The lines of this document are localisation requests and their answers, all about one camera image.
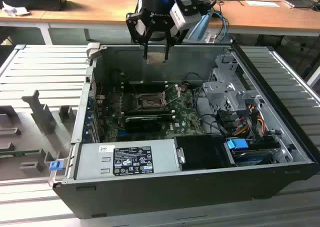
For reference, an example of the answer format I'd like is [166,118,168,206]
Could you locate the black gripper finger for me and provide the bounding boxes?
[163,27,191,63]
[125,10,151,60]

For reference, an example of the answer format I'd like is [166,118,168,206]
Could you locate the silver square CPU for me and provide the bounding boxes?
[146,52,169,65]

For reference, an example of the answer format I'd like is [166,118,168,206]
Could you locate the thin metal locking lever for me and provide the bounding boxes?
[131,83,144,107]
[165,92,188,106]

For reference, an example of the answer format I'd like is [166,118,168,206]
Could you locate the metal socket cover frame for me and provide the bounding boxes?
[161,83,182,106]

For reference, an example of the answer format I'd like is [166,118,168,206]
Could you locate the black RAM slot bank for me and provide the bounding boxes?
[123,79,169,93]
[124,107,176,121]

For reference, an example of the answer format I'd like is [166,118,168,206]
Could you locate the black CPU socket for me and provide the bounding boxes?
[134,92,167,112]

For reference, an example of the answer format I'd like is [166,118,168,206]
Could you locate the blue expansion slot brackets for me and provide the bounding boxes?
[83,96,101,143]

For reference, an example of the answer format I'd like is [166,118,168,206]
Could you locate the wooden office desk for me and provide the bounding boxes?
[0,0,320,47]

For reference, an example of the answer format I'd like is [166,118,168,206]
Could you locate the silver metal drive cage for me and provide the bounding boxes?
[201,53,266,113]

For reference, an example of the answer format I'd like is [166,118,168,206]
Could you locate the green motherboard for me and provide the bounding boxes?
[99,85,208,143]

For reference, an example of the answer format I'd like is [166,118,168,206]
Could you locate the white paper sheet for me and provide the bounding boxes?
[244,0,282,8]

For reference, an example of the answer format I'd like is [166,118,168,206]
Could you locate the black graphics card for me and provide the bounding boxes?
[124,114,163,134]

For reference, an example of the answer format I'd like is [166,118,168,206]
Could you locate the black fan shroud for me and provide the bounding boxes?
[173,134,237,172]

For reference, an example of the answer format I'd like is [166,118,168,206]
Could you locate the crumpled white paper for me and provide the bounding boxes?
[1,0,31,17]

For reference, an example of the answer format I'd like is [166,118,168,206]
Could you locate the blue disk carrier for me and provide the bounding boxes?
[225,138,249,153]

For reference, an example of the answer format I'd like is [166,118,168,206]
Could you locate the white barcode sticker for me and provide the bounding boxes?
[98,144,116,154]

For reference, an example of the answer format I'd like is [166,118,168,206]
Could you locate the grey closed notebook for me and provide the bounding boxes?
[281,0,316,10]

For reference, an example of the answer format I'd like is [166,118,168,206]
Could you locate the grey parts rack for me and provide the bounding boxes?
[0,89,77,182]

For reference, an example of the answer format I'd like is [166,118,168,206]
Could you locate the black power supply label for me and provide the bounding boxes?
[113,145,155,176]

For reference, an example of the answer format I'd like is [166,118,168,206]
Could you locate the white table leg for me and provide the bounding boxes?
[306,66,320,88]

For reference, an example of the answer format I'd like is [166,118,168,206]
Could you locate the hard disk drive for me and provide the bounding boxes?
[231,148,280,167]

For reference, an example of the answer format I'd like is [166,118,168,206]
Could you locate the silver power supply unit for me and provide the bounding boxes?
[74,138,181,181]

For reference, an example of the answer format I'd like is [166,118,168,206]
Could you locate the blue plastic latch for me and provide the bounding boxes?
[49,161,64,172]

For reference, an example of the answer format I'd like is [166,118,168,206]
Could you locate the black open PC case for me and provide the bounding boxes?
[51,43,320,220]

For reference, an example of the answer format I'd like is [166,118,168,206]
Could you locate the green RAM stick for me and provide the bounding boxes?
[0,149,42,158]

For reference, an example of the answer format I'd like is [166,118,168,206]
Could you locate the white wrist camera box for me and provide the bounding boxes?
[169,3,202,30]

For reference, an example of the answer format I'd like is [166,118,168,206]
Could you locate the black camera bracket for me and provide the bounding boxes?
[167,0,202,16]

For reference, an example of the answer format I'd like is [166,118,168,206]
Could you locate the blue cable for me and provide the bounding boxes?
[212,10,229,42]

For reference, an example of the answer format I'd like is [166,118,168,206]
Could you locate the black cable connectors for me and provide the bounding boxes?
[216,109,241,133]

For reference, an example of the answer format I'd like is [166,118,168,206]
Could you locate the yellow orange wire bundle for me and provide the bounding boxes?
[233,110,267,138]

